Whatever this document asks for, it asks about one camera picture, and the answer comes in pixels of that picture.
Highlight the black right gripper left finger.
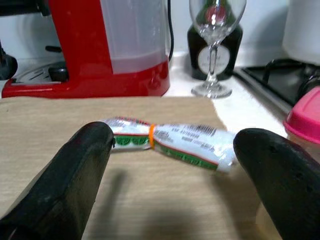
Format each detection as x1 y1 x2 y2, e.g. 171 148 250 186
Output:
0 121 116 240

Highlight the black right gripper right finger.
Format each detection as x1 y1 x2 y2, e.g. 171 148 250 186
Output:
233 127 320 240

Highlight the clear container pink lid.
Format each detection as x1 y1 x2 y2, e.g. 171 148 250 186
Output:
283 86 320 156

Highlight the white green sachet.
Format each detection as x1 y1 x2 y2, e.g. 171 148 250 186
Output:
102 116 238 174

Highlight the white kitchen counter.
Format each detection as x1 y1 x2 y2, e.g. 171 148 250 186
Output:
162 51 296 141

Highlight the steel gas stove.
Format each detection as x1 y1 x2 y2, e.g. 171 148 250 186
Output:
233 58 320 116

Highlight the orange rubber band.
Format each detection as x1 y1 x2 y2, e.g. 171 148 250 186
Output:
148 123 156 150

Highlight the clear wine glass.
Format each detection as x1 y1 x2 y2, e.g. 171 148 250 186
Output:
189 0 247 99

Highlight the tan counter mat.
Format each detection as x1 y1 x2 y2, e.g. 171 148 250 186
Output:
0 96 281 240

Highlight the red coffee machine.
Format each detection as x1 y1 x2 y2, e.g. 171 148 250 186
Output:
0 0 171 99

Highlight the dark round bottle white label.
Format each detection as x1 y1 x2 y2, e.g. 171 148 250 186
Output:
187 0 244 81

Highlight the black appliance cord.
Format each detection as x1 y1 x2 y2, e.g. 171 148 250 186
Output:
166 0 175 62

